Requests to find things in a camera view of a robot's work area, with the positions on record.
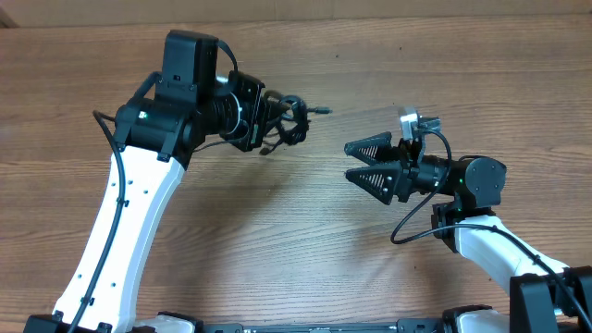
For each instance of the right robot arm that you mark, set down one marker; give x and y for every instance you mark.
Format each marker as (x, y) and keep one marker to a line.
(546, 295)

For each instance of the cardboard backdrop panel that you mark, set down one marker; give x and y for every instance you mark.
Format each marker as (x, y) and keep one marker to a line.
(68, 13)

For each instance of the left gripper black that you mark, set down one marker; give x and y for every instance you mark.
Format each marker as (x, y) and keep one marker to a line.
(250, 139)

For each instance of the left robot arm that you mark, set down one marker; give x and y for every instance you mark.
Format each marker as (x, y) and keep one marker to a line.
(153, 137)

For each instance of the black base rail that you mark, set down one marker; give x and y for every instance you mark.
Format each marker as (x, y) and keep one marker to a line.
(406, 325)

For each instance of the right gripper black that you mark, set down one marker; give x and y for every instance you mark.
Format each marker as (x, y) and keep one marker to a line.
(396, 175)

